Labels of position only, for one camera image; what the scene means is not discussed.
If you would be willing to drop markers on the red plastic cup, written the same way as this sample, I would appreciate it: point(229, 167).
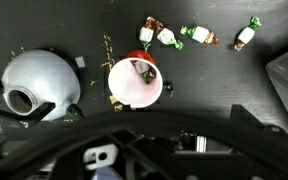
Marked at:
point(128, 87)

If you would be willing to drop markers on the wrapped candy right cluster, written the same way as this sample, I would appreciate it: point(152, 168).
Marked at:
point(200, 34)

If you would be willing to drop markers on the grey kettle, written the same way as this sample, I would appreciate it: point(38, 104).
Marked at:
point(39, 85)

